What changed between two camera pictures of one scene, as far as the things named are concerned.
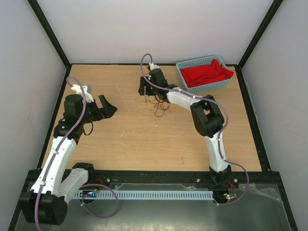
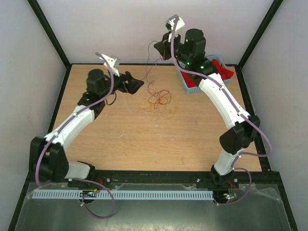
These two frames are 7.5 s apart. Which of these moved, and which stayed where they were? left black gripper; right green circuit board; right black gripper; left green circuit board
Moved: left black gripper; right black gripper
Stayed: right green circuit board; left green circuit board
